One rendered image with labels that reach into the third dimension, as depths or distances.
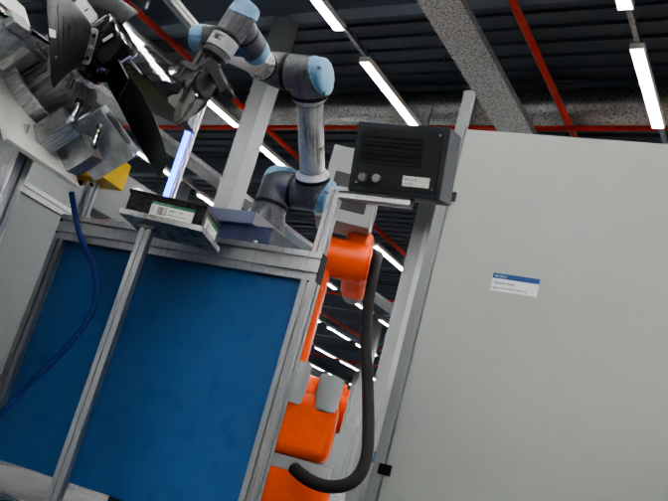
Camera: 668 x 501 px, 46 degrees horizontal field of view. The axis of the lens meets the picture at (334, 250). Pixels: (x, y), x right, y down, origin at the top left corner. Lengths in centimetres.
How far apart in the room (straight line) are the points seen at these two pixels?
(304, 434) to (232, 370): 362
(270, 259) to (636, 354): 172
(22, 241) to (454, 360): 178
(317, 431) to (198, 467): 363
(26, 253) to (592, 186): 231
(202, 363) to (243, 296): 21
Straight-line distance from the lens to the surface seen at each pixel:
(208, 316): 219
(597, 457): 329
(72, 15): 194
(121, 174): 257
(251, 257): 217
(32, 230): 302
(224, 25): 208
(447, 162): 207
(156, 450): 218
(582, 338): 337
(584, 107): 1065
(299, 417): 572
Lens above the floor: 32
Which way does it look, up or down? 15 degrees up
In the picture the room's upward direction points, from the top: 16 degrees clockwise
